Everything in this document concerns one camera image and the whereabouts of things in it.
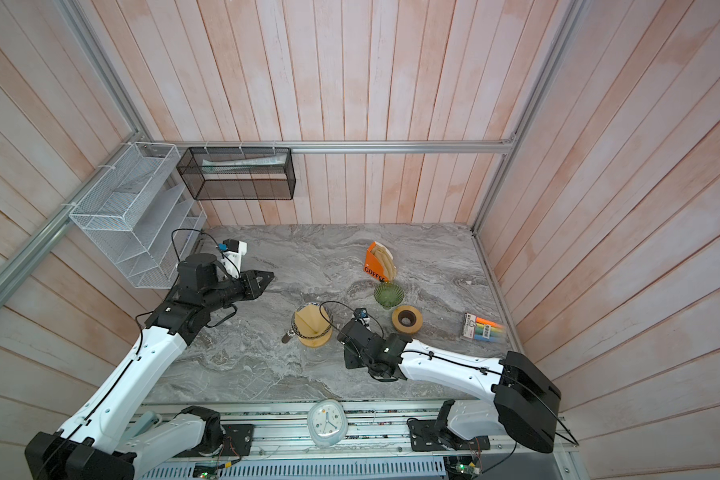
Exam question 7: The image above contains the green glass dripper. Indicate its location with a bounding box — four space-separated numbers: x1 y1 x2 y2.
374 282 405 310

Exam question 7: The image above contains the brown paper coffee filter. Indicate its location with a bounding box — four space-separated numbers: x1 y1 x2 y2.
292 303 334 340

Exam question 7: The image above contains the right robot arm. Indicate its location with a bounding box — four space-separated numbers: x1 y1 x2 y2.
338 318 562 453

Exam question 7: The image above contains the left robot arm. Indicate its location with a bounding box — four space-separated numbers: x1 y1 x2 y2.
25 253 275 479

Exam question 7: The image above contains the orange coffee filter box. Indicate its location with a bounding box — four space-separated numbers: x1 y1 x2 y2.
364 242 397 282

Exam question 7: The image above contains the white analog clock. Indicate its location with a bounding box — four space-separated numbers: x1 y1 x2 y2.
307 400 349 447

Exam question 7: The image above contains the coloured marker pack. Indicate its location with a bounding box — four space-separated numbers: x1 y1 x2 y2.
462 313 507 342

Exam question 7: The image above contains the black mesh basket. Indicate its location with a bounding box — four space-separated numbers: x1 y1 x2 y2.
177 146 297 201

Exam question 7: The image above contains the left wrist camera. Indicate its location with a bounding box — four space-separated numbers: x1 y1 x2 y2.
218 239 247 278

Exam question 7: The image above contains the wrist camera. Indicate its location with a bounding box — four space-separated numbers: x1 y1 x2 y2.
353 307 369 328
218 239 247 278

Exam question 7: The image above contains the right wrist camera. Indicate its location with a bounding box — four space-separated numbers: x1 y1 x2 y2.
353 307 369 328

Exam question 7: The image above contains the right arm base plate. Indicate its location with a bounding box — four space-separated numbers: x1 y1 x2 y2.
406 418 490 452

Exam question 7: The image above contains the white wire mesh shelf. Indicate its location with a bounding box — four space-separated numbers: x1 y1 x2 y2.
70 143 207 290

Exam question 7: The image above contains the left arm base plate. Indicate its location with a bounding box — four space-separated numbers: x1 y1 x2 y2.
176 423 255 458

